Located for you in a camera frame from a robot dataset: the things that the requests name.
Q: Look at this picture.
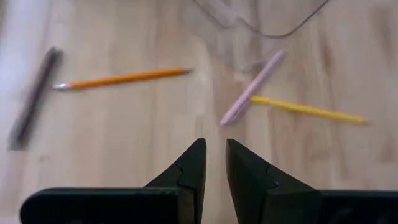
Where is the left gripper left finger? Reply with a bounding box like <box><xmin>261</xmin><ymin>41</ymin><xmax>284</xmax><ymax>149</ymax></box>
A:
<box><xmin>20</xmin><ymin>138</ymin><xmax>207</xmax><ymax>224</ymax></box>

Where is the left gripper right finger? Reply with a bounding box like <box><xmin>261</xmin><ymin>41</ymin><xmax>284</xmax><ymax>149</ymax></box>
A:
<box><xmin>226</xmin><ymin>138</ymin><xmax>398</xmax><ymax>224</ymax></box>

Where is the clear plastic bin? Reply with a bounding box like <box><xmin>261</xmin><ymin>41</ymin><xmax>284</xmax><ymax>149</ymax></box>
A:
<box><xmin>182</xmin><ymin>0</ymin><xmax>332</xmax><ymax>40</ymax></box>

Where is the yellow pencil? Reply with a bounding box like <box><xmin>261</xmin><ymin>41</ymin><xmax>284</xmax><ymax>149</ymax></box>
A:
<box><xmin>249</xmin><ymin>95</ymin><xmax>370</xmax><ymax>126</ymax></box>

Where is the pale pink pen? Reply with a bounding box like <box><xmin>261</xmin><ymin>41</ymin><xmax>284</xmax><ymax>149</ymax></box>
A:
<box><xmin>219</xmin><ymin>49</ymin><xmax>287</xmax><ymax>127</ymax></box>

